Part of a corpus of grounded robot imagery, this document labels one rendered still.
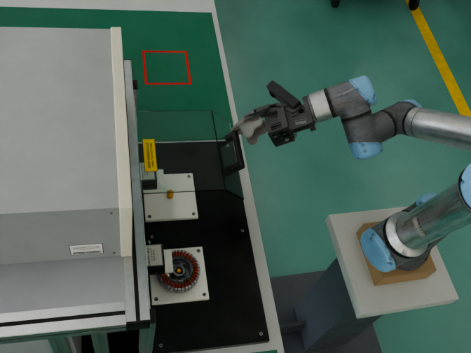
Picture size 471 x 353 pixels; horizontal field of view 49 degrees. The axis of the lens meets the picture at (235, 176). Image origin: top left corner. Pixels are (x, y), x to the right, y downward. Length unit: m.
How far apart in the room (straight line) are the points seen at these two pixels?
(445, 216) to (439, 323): 1.43
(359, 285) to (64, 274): 0.86
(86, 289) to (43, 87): 0.39
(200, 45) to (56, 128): 1.07
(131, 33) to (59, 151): 1.08
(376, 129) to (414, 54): 2.24
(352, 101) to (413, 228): 0.33
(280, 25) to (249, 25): 0.20
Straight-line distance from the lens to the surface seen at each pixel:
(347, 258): 1.60
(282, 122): 1.27
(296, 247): 2.42
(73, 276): 1.07
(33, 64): 1.10
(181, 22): 2.06
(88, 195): 0.91
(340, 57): 3.27
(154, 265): 1.28
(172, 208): 1.51
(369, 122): 1.29
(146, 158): 1.26
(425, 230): 1.23
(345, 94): 1.27
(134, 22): 2.04
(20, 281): 1.08
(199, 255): 1.45
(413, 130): 1.33
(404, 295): 1.63
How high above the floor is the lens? 2.10
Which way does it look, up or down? 56 degrees down
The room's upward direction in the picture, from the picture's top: 18 degrees clockwise
